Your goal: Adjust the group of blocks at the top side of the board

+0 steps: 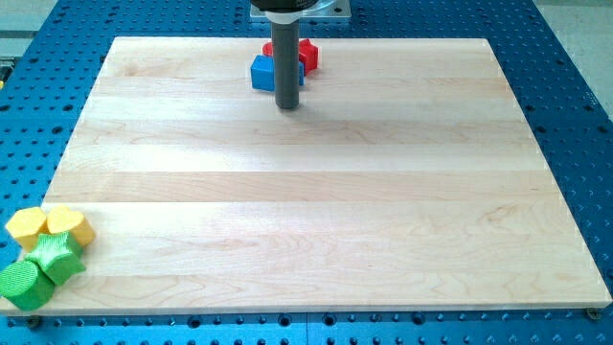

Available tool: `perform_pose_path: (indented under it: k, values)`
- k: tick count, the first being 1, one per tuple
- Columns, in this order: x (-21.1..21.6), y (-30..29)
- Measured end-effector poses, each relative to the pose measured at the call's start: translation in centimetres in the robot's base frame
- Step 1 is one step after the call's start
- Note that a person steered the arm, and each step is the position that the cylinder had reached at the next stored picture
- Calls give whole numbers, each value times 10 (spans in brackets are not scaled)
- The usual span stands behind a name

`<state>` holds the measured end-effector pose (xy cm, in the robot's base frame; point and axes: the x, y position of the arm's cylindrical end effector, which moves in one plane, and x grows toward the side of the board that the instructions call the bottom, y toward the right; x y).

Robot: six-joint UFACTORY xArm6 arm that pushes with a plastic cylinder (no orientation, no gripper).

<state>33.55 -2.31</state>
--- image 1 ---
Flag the blue cube block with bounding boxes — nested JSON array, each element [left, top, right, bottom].
[[249, 54, 307, 93]]

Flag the red star block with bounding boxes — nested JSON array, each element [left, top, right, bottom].
[[299, 38, 319, 75]]

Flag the red cylinder block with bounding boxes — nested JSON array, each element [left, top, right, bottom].
[[261, 41, 273, 57]]

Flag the black robot arm flange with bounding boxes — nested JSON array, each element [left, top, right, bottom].
[[250, 0, 318, 13]]

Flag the wooden board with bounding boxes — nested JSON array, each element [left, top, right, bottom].
[[41, 36, 611, 315]]

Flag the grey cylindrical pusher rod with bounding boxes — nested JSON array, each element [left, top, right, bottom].
[[266, 11, 300, 109]]

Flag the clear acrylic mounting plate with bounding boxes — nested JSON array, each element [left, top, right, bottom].
[[250, 0, 352, 24]]

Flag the yellow heart block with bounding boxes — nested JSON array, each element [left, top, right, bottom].
[[47, 205, 96, 246]]

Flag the green star block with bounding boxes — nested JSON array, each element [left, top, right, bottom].
[[25, 231, 86, 286]]

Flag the yellow hexagon block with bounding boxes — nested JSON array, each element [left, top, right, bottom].
[[5, 207, 49, 252]]

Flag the green cylinder block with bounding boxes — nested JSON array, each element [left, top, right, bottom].
[[1, 261, 56, 311]]

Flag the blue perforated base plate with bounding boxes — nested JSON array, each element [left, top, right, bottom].
[[1, 1, 612, 344]]

